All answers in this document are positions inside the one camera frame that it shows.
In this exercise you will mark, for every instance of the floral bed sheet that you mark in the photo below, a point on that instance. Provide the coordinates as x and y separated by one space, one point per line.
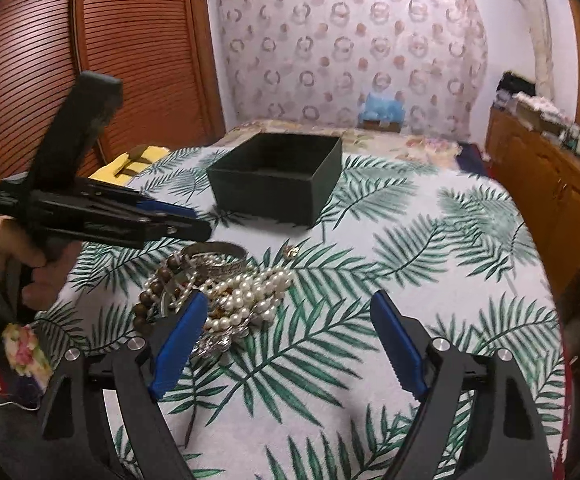
402 146

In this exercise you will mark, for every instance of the brown louvered wardrobe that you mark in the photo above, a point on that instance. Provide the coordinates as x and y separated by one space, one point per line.
161 50

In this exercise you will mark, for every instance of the yellow plush pillow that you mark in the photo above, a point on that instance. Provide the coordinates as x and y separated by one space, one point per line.
129 164

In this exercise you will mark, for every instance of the silver chain jewelry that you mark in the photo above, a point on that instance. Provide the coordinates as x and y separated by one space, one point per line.
215 344

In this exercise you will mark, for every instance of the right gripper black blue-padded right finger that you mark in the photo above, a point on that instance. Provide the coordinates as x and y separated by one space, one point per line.
505 438

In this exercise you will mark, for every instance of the black square jewelry box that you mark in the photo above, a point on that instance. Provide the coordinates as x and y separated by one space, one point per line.
288 177

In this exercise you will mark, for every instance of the circle-patterned sheer curtain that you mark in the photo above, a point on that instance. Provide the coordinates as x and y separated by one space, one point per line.
324 61

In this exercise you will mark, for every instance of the clutter on cabinet top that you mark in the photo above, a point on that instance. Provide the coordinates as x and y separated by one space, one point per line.
518 97

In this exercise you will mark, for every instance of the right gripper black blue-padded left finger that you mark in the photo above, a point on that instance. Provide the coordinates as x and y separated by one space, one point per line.
140 372

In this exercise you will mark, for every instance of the wooden side cabinet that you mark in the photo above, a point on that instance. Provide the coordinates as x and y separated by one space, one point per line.
544 182

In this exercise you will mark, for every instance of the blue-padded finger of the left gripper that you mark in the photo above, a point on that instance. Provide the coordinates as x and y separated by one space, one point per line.
129 197

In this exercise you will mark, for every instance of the person's left hand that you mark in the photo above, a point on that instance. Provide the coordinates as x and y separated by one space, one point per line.
48 278

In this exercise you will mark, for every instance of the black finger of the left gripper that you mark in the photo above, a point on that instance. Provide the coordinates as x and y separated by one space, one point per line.
156 225

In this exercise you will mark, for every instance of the palm leaf print blanket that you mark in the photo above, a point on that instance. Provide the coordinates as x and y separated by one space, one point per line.
310 394

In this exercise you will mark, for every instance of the small gold earring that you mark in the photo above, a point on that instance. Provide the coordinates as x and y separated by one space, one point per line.
290 252

